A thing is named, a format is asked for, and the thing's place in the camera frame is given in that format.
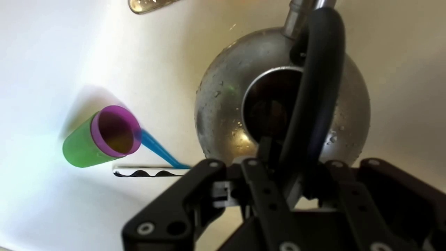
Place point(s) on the blue plastic utensil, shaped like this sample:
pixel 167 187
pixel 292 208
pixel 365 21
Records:
pixel 161 150

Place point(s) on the white enamel sink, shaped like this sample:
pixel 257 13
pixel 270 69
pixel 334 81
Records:
pixel 71 56

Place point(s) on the white utensil with black stripes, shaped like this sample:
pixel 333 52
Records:
pixel 149 172

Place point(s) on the green cup with purple rim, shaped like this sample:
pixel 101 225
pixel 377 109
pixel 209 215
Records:
pixel 79 148

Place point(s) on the steel fork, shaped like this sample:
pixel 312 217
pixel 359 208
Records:
pixel 149 6

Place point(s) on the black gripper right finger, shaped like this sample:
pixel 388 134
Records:
pixel 395 204

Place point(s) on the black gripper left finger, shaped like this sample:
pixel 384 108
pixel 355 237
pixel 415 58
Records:
pixel 186 204

